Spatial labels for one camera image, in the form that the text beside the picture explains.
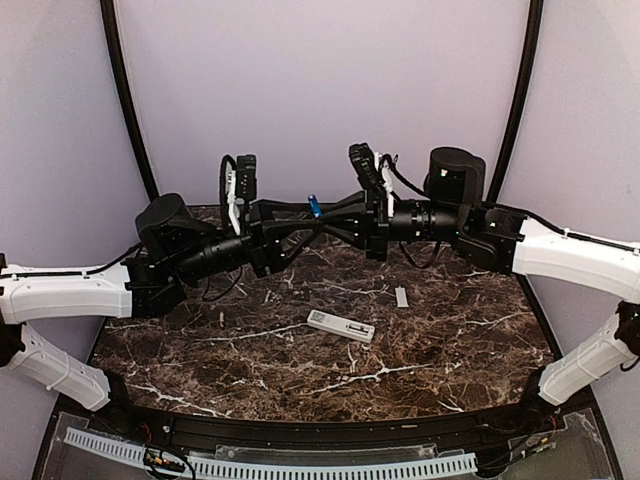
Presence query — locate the black corner frame post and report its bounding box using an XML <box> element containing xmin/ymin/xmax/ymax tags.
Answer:
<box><xmin>487</xmin><ymin>0</ymin><xmax>544</xmax><ymax>203</ymax></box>
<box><xmin>99</xmin><ymin>0</ymin><xmax>159</xmax><ymax>201</ymax></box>

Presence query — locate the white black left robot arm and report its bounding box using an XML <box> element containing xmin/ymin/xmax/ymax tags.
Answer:
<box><xmin>1</xmin><ymin>193</ymin><xmax>323</xmax><ymax>436</ymax></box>

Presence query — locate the white slotted cable duct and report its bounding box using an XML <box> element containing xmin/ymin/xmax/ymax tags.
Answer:
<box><xmin>63</xmin><ymin>427</ymin><xmax>478</xmax><ymax>480</ymax></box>

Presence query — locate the white remote control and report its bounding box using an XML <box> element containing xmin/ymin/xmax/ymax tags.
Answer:
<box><xmin>306</xmin><ymin>310</ymin><xmax>375</xmax><ymax>344</ymax></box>

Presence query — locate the blue battery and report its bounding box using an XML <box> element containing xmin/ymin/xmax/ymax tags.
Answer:
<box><xmin>308</xmin><ymin>194</ymin><xmax>323</xmax><ymax>219</ymax></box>

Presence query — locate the black right corner frame post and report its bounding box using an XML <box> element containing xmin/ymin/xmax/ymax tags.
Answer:
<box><xmin>487</xmin><ymin>0</ymin><xmax>544</xmax><ymax>203</ymax></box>

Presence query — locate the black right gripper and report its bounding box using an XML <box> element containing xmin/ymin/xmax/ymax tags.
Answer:
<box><xmin>312</xmin><ymin>188</ymin><xmax>466</xmax><ymax>261</ymax></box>

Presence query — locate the black left corner frame post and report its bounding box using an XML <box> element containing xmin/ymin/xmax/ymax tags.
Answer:
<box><xmin>99</xmin><ymin>0</ymin><xmax>159</xmax><ymax>201</ymax></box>

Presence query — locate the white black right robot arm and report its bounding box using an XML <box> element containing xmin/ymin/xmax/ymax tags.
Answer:
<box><xmin>310</xmin><ymin>143</ymin><xmax>639</xmax><ymax>434</ymax></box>

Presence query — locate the small circuit board with wires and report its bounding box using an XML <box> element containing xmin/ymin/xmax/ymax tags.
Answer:
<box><xmin>142</xmin><ymin>446</ymin><xmax>197</xmax><ymax>480</ymax></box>

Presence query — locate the black front frame rail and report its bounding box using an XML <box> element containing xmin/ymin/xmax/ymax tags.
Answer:
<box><xmin>113</xmin><ymin>405</ymin><xmax>543</xmax><ymax>450</ymax></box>

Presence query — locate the white battery cover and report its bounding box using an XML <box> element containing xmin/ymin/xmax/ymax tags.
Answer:
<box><xmin>395</xmin><ymin>287</ymin><xmax>409</xmax><ymax>308</ymax></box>

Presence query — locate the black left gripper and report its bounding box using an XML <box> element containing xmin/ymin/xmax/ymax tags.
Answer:
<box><xmin>172</xmin><ymin>197</ymin><xmax>325</xmax><ymax>284</ymax></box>

